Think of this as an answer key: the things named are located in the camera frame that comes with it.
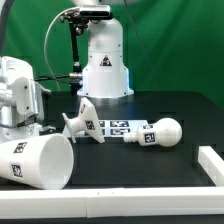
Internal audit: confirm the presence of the black camera on stand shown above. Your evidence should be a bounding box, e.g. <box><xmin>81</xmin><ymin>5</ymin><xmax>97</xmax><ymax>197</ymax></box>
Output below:
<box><xmin>79</xmin><ymin>5</ymin><xmax>111</xmax><ymax>19</ymax></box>

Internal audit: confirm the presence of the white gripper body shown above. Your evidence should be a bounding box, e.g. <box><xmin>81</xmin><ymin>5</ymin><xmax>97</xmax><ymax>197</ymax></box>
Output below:
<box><xmin>0</xmin><ymin>56</ymin><xmax>44</xmax><ymax>142</ymax></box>

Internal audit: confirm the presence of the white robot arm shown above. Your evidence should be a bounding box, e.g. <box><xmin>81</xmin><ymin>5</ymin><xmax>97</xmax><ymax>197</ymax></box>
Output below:
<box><xmin>0</xmin><ymin>0</ymin><xmax>133</xmax><ymax>142</ymax></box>

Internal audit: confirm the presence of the black cable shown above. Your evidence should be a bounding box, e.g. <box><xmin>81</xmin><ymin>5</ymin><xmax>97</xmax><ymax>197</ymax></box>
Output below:
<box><xmin>33</xmin><ymin>74</ymin><xmax>83</xmax><ymax>84</ymax></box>

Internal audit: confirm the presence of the white lamp base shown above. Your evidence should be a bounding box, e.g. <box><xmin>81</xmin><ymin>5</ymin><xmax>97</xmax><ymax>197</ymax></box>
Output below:
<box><xmin>62</xmin><ymin>97</ymin><xmax>104</xmax><ymax>143</ymax></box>

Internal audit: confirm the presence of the white conical lamp shade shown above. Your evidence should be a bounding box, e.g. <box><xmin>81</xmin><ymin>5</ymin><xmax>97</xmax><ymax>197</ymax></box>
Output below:
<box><xmin>0</xmin><ymin>134</ymin><xmax>74</xmax><ymax>190</ymax></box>

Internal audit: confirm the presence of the grey cable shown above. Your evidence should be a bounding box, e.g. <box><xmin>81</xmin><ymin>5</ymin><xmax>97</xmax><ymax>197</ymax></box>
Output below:
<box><xmin>43</xmin><ymin>9</ymin><xmax>73</xmax><ymax>91</ymax></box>

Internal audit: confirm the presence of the white right rail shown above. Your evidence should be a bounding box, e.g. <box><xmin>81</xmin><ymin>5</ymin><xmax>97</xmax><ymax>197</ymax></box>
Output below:
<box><xmin>198</xmin><ymin>146</ymin><xmax>224</xmax><ymax>187</ymax></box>

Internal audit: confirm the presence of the white rail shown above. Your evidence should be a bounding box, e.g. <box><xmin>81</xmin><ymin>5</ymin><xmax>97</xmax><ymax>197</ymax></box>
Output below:
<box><xmin>0</xmin><ymin>187</ymin><xmax>224</xmax><ymax>219</ymax></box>
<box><xmin>198</xmin><ymin>146</ymin><xmax>224</xmax><ymax>187</ymax></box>

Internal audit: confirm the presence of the marker sheet on table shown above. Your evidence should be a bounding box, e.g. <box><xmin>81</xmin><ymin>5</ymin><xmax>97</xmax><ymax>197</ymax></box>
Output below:
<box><xmin>63</xmin><ymin>119</ymin><xmax>149</xmax><ymax>138</ymax></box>

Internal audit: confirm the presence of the white front rail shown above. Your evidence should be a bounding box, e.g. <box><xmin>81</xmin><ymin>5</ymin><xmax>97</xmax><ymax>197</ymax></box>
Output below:
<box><xmin>0</xmin><ymin>187</ymin><xmax>224</xmax><ymax>219</ymax></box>

